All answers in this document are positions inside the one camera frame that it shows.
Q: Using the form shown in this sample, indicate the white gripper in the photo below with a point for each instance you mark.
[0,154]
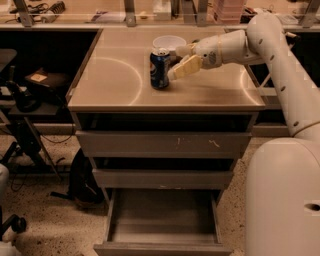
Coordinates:
[207,51]

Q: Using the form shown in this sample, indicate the blue pepsi can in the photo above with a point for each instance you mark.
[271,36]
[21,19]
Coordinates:
[159,67]

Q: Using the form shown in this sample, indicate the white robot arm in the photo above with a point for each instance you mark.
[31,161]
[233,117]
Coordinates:
[282,215]

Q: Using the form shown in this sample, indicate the grey drawer cabinet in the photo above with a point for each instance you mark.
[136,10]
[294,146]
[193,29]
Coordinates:
[114,93]

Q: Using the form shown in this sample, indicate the grey top drawer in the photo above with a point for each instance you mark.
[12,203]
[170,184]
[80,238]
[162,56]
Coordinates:
[147,144]

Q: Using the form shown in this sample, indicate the grey middle drawer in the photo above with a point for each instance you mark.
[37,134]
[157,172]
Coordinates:
[162,179]

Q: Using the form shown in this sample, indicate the grey open bottom drawer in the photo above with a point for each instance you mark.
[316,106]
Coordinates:
[155,222]

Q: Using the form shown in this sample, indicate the white bowl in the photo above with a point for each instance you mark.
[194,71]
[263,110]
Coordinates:
[169,42]

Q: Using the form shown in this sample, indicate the pink stacked trays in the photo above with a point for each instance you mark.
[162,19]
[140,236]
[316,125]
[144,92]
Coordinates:
[228,11]

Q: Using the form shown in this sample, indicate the black bag on stand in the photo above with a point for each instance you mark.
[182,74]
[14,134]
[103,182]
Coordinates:
[48,87]

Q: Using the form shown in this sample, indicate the black backpack on floor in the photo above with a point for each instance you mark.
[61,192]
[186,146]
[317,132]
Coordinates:
[83,189]

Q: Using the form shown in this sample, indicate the black headset on stand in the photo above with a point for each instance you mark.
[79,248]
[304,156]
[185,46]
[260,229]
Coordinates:
[25,101]

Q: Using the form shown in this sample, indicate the black office chair base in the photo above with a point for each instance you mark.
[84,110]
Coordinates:
[16,223]

